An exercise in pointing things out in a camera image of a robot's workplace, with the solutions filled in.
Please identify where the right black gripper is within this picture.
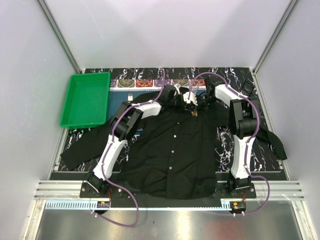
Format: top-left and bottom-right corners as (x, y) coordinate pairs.
(190, 94), (218, 114)

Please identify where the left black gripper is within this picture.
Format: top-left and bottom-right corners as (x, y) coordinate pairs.
(167, 93), (193, 115)

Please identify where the black button shirt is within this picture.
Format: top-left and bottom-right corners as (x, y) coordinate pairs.
(60, 91), (287, 200)

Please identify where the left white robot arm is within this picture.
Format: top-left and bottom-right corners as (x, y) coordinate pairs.
(87, 84), (191, 198)

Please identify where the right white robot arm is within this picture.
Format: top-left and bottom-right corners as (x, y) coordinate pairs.
(201, 76), (260, 199)

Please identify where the black brooch box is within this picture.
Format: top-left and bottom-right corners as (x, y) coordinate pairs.
(241, 80), (256, 97)

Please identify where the clear drinking glass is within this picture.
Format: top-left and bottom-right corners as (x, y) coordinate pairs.
(189, 79), (199, 94)

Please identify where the silver fork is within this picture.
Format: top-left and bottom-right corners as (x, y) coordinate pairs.
(127, 93), (133, 102)

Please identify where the blue patterned placemat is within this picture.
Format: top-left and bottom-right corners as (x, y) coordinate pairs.
(108, 78), (191, 119)

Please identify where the green plastic tray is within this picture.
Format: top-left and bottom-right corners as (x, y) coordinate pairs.
(59, 72), (111, 129)

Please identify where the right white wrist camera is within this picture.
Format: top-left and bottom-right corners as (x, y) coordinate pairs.
(182, 91), (198, 106)

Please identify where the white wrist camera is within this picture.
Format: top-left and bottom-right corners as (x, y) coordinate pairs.
(182, 91), (198, 106)
(174, 83), (181, 95)

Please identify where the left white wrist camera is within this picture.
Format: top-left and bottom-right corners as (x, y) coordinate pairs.
(174, 83), (181, 95)

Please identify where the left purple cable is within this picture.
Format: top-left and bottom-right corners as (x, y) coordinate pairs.
(101, 68), (167, 227)

